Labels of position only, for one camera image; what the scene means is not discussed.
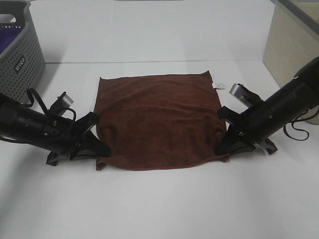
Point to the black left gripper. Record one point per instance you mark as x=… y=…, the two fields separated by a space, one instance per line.
x=78 y=142

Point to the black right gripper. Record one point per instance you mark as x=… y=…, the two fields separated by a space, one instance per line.
x=245 y=130

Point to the brown towel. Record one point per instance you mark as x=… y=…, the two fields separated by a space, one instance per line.
x=159 y=122

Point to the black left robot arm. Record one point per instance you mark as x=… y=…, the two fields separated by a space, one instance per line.
x=55 y=129

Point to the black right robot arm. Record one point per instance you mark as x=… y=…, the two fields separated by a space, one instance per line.
x=295 y=98

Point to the grey perforated plastic basket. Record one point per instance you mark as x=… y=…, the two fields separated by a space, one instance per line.
x=22 y=63

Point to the beige storage bin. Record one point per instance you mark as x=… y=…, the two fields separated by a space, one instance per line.
x=293 y=39

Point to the purple towel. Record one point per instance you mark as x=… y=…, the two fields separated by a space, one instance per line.
x=7 y=36

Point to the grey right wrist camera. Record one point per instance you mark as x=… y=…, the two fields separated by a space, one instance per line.
x=245 y=96

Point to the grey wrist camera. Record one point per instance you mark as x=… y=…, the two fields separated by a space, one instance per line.
x=63 y=101
x=245 y=96

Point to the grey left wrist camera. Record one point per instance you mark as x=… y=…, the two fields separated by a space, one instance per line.
x=63 y=101

